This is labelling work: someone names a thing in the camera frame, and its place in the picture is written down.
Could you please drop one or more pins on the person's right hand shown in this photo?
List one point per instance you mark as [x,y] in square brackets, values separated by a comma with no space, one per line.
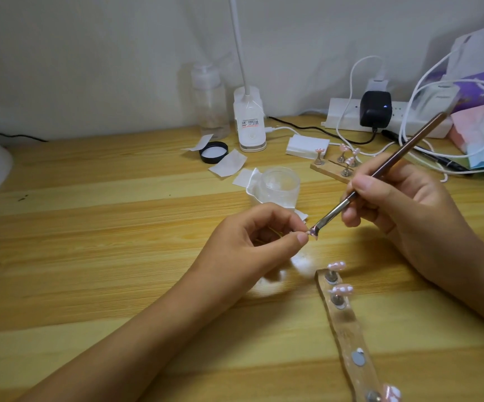
[426,217]

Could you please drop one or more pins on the person's left hand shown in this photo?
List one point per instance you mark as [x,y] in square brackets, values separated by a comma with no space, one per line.
[233,255]

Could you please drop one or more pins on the person's right middle finger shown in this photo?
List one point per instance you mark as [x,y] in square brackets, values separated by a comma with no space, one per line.
[361,213]

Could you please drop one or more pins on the person's left thumb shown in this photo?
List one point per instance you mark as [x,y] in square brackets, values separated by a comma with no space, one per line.
[281,249]

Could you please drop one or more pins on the person's right thumb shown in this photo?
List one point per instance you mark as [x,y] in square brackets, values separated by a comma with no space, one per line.
[376,190]

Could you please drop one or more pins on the pink fake nail tip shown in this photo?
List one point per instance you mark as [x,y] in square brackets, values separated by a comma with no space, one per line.
[304,234]

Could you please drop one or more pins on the brown nail art brush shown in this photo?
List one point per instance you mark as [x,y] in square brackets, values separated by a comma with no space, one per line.
[409,148]

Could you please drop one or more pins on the person's right forearm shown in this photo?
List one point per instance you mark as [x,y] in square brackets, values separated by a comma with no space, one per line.
[476,284]

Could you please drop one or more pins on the person's left forearm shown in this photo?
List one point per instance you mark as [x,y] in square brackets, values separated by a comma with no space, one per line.
[116,351]

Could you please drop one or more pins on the pink nail tip on stand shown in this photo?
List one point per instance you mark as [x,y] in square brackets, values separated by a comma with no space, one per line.
[348,165]
[340,293]
[343,152]
[334,270]
[319,156]

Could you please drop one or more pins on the short clear acrylic nail holder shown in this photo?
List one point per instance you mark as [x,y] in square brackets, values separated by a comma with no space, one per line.
[332,169]

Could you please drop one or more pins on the clear plastic cup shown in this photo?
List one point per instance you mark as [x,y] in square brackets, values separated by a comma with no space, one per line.
[279,188]

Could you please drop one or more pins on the black pen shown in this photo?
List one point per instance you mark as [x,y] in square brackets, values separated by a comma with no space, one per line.
[434,156]

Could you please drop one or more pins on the white power strip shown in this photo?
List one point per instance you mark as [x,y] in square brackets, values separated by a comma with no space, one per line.
[405,117]

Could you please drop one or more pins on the white cotton pad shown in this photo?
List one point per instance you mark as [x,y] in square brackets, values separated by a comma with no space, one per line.
[200,143]
[227,163]
[242,178]

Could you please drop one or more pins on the black power adapter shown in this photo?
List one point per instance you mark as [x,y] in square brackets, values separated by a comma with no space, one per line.
[376,108]

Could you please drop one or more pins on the stack of white cotton pads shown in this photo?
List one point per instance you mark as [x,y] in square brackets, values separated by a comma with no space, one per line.
[307,146]

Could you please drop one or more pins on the white charger plug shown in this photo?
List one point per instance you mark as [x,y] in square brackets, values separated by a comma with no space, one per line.
[377,84]

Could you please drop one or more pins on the long clear acrylic nail holder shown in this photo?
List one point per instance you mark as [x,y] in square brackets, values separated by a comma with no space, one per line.
[351,334]

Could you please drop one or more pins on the white plastic device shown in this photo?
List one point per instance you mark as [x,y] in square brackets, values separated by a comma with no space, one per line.
[436,98]

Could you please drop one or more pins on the black round lid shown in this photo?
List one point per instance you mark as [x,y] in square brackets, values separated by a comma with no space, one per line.
[213,152]

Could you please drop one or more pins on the round metal magnet disc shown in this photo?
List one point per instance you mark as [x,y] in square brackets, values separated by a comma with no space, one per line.
[358,357]

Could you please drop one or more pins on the white desk lamp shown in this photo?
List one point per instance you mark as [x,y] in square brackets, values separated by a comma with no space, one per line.
[249,117]

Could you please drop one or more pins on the clear plastic bottle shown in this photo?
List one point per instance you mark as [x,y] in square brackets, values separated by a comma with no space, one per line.
[210,102]

